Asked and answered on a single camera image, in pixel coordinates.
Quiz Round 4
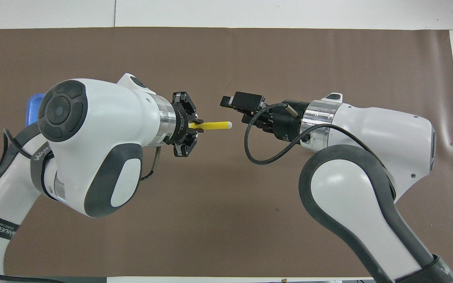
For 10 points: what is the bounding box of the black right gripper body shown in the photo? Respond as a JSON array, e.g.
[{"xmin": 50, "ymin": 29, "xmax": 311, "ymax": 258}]
[{"xmin": 241, "ymin": 99, "xmax": 310, "ymax": 143}]

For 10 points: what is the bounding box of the blue plastic tray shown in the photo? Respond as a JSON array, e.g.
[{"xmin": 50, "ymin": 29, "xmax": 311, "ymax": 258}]
[{"xmin": 26, "ymin": 93, "xmax": 47, "ymax": 129}]

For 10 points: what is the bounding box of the yellow pen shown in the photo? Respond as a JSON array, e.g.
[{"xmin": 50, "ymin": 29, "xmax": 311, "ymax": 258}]
[{"xmin": 189, "ymin": 121, "xmax": 233, "ymax": 131}]

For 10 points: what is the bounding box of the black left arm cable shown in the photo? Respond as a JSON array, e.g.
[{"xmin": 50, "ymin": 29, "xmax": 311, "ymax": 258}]
[{"xmin": 0, "ymin": 129, "xmax": 161, "ymax": 283}]

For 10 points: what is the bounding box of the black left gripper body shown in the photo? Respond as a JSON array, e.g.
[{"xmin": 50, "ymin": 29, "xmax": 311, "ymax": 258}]
[{"xmin": 163, "ymin": 91, "xmax": 205, "ymax": 158}]

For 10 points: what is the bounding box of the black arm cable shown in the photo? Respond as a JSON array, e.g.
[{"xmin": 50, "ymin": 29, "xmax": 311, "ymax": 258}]
[
  {"xmin": 244, "ymin": 103, "xmax": 373, "ymax": 165},
  {"xmin": 0, "ymin": 129, "xmax": 161, "ymax": 283}
]

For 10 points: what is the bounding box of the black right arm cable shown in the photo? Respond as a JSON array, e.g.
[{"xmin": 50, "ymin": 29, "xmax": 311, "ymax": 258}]
[{"xmin": 244, "ymin": 103, "xmax": 373, "ymax": 165}]

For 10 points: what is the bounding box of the brown paper table mat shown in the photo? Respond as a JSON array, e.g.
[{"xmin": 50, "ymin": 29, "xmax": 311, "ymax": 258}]
[{"xmin": 0, "ymin": 27, "xmax": 453, "ymax": 277}]

